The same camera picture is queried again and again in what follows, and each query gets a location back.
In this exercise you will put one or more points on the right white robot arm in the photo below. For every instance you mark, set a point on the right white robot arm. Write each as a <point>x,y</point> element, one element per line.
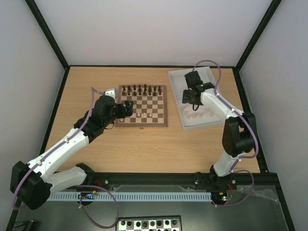
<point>239,138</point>

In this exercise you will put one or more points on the white cardboard box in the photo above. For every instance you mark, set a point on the white cardboard box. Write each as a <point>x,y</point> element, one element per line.
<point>192,114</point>

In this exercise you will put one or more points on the light blue cable duct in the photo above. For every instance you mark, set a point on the light blue cable duct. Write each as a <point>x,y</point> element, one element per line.
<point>132,197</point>

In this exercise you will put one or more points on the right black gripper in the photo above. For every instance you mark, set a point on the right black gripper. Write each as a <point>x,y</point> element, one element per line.
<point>189,96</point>

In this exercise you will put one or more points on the wooden chess board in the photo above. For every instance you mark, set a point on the wooden chess board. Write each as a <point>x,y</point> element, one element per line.
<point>146,99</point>

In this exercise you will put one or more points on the black aluminium rail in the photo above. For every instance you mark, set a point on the black aluminium rail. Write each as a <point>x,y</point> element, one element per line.
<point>197,181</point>

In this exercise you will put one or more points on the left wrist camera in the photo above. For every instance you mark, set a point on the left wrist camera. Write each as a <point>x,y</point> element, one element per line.
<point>112,93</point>

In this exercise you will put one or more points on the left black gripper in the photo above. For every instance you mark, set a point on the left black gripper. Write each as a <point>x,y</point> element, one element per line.
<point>123,114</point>

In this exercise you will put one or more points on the printed checker calibration board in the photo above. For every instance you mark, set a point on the printed checker calibration board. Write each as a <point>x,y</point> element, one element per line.
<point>151,223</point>

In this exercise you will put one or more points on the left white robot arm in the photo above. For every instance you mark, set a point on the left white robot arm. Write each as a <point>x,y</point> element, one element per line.
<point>33,182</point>

